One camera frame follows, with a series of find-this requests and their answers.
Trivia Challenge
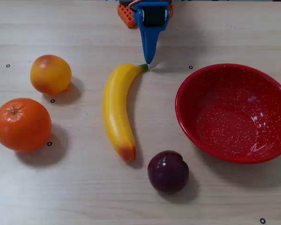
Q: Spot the blue gripper body black servo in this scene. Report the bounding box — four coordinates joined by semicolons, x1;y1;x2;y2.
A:
132;1;174;28

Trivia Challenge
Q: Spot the blue smooth gripper finger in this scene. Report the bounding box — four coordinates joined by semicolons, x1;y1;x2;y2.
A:
140;26;166;65

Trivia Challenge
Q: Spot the yellow plastic banana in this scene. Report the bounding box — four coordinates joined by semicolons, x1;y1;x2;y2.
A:
102;63;149;162

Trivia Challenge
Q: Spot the red speckled enamel bowl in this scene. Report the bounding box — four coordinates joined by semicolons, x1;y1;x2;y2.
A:
175;63;281;165

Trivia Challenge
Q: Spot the yellow red plastic peach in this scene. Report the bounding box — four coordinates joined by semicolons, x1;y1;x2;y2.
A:
30;54;73;96

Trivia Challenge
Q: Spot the dark purple plastic plum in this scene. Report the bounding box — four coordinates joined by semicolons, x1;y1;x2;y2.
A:
147;150;190;195

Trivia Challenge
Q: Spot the orange plastic orange fruit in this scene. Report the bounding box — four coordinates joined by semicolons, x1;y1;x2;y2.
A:
0;97;52;153

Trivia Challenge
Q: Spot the red white servo cable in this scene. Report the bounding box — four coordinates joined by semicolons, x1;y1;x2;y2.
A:
128;0;141;11

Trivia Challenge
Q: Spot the orange robot base plate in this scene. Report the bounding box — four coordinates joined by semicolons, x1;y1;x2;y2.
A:
117;3;175;29

